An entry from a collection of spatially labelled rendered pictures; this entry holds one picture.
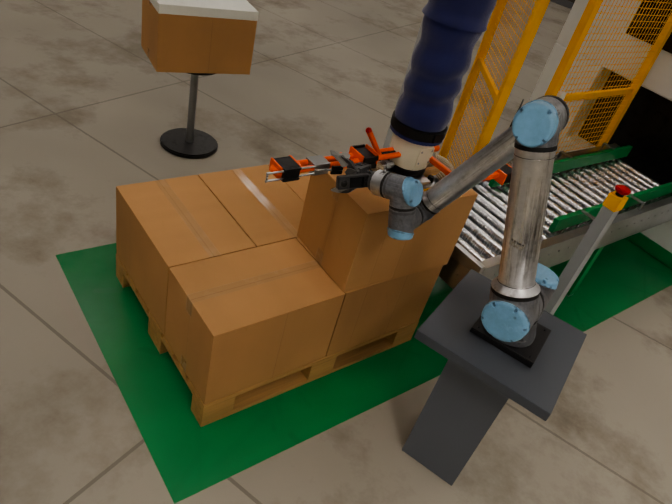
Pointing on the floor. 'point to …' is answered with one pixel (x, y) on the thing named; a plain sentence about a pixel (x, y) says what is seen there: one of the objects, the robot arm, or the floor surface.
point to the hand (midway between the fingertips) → (328, 170)
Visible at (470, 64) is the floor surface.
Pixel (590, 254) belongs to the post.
